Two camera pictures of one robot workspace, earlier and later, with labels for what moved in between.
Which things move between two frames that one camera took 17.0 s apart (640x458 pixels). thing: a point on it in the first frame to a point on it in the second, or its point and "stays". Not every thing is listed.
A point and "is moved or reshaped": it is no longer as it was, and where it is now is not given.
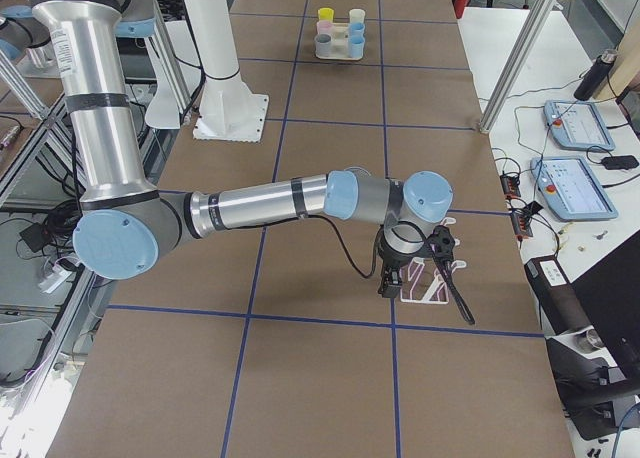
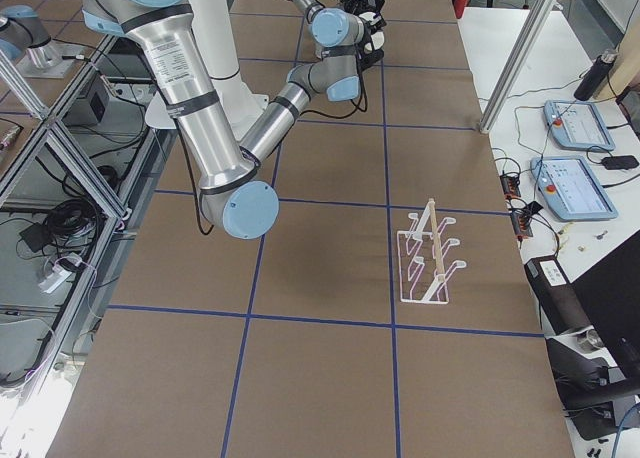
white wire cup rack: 421,282 stays
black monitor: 609,294 stays
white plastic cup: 357,15 is moved or reshaped
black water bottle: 595,75 stays
